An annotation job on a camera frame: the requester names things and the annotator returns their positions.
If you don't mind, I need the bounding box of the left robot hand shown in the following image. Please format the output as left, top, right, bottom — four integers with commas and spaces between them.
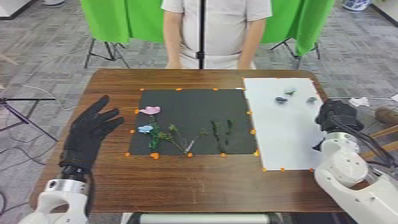
58, 94, 127, 172

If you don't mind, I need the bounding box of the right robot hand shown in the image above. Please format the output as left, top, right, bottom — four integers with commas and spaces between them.
315, 99, 367, 134

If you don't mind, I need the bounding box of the dark mat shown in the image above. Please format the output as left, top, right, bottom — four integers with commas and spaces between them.
127, 88, 260, 157

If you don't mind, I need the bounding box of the person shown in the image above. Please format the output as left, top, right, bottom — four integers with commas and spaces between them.
161, 0, 274, 70

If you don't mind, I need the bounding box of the light blue flower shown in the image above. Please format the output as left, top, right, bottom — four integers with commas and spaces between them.
138, 124, 166, 151

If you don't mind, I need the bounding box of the white sheet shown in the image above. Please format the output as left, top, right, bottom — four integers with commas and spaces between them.
242, 77, 330, 172

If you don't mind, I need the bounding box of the pink flower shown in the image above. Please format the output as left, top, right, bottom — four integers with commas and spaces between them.
139, 105, 164, 127

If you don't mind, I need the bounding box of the black tripod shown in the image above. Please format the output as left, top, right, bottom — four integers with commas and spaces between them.
0, 96, 61, 143

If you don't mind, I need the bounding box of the green sprig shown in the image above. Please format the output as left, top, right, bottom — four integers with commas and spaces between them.
225, 119, 235, 148
168, 123, 212, 155
210, 120, 228, 153

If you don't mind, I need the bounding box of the pale grey bar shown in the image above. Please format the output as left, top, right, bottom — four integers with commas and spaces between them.
127, 212, 289, 224

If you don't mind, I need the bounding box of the blue white vase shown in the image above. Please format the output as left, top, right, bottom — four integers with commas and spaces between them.
342, 0, 376, 13

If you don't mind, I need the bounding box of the black stand pole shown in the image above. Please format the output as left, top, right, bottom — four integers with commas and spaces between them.
198, 0, 209, 70

